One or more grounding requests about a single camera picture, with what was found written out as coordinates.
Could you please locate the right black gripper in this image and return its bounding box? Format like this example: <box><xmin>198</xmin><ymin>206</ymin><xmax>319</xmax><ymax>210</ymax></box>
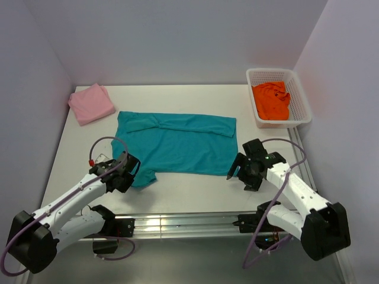
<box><xmin>227</xmin><ymin>152</ymin><xmax>264</xmax><ymax>192</ymax></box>

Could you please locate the teal t-shirt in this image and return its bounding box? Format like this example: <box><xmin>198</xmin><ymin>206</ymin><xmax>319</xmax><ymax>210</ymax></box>
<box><xmin>111</xmin><ymin>111</ymin><xmax>238</xmax><ymax>188</ymax></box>

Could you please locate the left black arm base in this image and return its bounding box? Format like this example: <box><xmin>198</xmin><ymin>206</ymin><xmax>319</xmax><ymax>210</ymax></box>
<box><xmin>101</xmin><ymin>218</ymin><xmax>135</xmax><ymax>237</ymax></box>

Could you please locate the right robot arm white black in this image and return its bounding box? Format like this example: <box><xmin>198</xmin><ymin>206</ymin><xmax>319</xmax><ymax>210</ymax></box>
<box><xmin>227</xmin><ymin>139</ymin><xmax>351</xmax><ymax>261</ymax></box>

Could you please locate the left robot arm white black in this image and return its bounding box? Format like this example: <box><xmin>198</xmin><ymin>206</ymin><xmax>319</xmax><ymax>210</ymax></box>
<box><xmin>1</xmin><ymin>152</ymin><xmax>141</xmax><ymax>276</ymax></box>

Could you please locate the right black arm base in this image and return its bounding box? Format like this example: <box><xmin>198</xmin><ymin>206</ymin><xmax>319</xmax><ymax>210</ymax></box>
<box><xmin>232</xmin><ymin>212</ymin><xmax>263</xmax><ymax>234</ymax></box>

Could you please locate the orange t-shirt in basket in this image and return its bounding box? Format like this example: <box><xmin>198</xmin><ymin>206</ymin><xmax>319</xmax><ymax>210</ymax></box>
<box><xmin>252</xmin><ymin>81</ymin><xmax>291</xmax><ymax>121</ymax></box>

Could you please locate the white plastic basket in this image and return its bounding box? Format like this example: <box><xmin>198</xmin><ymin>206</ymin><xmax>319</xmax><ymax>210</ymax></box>
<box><xmin>246</xmin><ymin>68</ymin><xmax>311</xmax><ymax>128</ymax></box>

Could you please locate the folded pink t-shirt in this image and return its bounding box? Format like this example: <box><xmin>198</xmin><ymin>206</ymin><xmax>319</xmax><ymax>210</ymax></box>
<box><xmin>68</xmin><ymin>83</ymin><xmax>116</xmax><ymax>126</ymax></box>

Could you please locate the aluminium mounting rail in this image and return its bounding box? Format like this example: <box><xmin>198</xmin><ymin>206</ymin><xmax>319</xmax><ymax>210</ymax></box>
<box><xmin>29</xmin><ymin>210</ymin><xmax>297</xmax><ymax>241</ymax></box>

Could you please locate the black box under rail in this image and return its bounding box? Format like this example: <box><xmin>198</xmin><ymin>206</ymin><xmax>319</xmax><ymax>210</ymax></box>
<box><xmin>92</xmin><ymin>240</ymin><xmax>118</xmax><ymax>255</ymax></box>

